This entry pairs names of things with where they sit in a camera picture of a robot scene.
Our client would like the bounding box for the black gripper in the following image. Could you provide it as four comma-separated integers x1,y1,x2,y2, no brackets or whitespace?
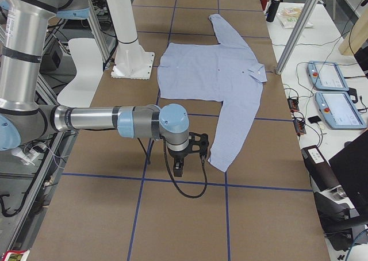
168,149,189,177

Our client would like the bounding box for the light blue striped shirt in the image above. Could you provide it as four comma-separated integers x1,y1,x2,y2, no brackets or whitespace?
158,14,267,172

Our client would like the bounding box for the white plastic chair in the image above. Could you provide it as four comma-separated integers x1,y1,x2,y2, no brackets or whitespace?
57,38,104,108

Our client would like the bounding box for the near orange circuit board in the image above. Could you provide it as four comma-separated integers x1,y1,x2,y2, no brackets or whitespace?
293,117,306,136

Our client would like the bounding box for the orange circuit board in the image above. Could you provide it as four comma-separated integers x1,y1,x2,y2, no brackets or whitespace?
293,117,306,136
287,97,300,112

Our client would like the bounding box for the far orange circuit board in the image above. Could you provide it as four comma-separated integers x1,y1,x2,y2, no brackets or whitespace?
287,97,300,112

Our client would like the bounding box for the small black phone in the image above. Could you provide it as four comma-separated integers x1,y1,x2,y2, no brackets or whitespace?
308,116,321,124

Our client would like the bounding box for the black box with label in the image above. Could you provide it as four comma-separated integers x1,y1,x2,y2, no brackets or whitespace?
301,145,340,191

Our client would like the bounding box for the metal cup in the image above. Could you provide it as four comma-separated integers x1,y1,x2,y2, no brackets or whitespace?
334,186,347,200

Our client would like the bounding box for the black office chair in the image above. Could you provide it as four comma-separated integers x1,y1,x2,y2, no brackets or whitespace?
313,185,367,251

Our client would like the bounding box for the black power adapter box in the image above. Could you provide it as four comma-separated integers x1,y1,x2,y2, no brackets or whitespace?
40,45,63,71

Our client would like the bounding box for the near teach pendant tablet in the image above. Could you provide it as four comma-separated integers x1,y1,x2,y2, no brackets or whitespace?
315,91,367,129

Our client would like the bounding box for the teach pendant tablet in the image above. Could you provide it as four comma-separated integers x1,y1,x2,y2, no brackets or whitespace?
306,61,349,91
315,91,367,129

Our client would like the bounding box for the black monitor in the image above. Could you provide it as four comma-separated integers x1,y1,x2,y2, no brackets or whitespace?
329,132,367,214

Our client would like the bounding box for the far teach pendant tablet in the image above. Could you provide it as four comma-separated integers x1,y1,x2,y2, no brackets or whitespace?
306,61,349,91

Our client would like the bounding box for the black thermos bottle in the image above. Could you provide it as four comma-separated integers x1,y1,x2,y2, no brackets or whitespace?
266,0,281,22

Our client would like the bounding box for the wooden board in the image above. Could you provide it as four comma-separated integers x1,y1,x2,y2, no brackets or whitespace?
339,8,367,56

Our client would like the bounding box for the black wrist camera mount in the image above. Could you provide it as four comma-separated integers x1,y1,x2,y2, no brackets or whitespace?
189,132,209,164

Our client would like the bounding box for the white central pedestal column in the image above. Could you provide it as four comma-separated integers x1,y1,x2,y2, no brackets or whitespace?
106,0,155,80

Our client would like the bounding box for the silver aluminium frame post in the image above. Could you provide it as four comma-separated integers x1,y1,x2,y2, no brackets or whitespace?
275,0,318,75

